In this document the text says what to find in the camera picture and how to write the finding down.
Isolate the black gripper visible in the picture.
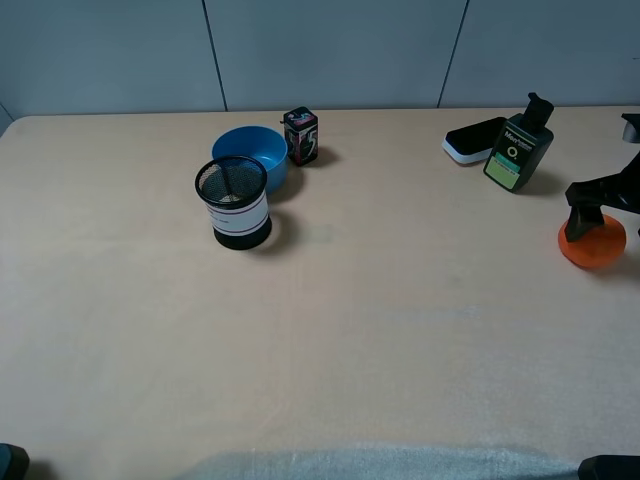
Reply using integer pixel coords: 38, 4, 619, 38
564, 154, 639, 243

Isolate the orange mandarin fruit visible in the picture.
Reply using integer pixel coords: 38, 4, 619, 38
557, 215, 627, 269

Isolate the black object bottom right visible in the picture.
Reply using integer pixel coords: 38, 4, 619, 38
578, 455, 640, 480

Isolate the black object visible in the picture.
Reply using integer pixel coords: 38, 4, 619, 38
578, 455, 640, 480
0, 443, 30, 480

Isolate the black object bottom left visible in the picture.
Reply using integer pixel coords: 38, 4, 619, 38
0, 443, 30, 480

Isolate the dark green pump bottle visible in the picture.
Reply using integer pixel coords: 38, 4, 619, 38
483, 92, 554, 193

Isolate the black white board eraser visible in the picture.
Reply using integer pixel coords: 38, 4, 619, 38
442, 117, 506, 166

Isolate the black gum box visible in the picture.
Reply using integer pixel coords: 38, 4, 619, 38
282, 106, 319, 166

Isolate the blue plastic bowl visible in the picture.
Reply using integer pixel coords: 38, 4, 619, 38
211, 125, 288, 195

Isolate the black mesh pen cup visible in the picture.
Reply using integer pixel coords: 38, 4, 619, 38
194, 155, 272, 251

